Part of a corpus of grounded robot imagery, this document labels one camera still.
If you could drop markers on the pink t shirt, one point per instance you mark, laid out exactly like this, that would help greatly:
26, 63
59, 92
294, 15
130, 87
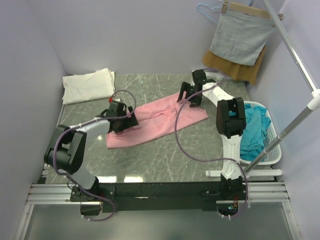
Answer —
155, 119

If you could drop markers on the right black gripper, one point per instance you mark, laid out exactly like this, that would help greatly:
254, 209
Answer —
185, 87

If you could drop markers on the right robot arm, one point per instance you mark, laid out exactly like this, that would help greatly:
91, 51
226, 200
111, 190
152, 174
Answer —
230, 117

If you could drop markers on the black base beam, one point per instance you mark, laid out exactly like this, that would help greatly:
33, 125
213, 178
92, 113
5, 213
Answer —
151, 196

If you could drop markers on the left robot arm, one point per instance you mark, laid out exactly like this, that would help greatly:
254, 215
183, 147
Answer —
66, 149

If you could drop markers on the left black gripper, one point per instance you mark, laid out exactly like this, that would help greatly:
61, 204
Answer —
130, 122

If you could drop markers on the folded white t shirt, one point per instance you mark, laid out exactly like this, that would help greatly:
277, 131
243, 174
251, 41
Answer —
88, 87

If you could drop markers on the metal clothes rack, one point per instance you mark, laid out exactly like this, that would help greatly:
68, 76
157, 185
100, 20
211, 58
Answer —
292, 50

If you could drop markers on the grey hanging cloth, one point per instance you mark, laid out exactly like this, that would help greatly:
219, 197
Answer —
240, 38

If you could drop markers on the blue wire hanger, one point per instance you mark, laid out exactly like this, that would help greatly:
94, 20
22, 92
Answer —
207, 10

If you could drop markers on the brown hanging cloth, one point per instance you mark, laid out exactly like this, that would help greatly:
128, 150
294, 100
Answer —
237, 72

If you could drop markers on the wooden clip hanger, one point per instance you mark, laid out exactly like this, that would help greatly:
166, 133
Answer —
244, 9

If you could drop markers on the teal t shirt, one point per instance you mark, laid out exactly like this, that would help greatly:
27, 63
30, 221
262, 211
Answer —
255, 133

